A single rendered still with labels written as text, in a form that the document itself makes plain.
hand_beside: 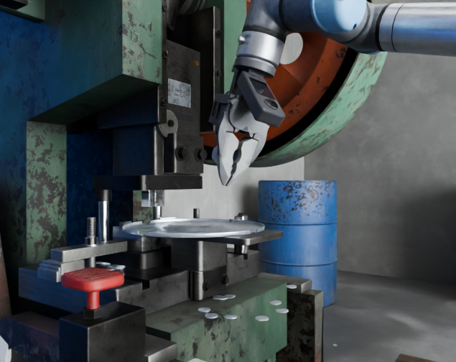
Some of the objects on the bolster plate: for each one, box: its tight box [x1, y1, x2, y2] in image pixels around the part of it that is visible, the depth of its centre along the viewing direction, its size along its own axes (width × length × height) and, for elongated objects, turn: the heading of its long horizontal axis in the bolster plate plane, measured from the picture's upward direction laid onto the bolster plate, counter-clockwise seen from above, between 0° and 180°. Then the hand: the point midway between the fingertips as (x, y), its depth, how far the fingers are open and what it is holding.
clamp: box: [37, 217, 127, 282], centre depth 80 cm, size 6×17×10 cm
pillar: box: [98, 201, 109, 242], centre depth 91 cm, size 2×2×14 cm
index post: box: [234, 213, 248, 254], centre depth 101 cm, size 3×3×10 cm
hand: (229, 179), depth 71 cm, fingers closed
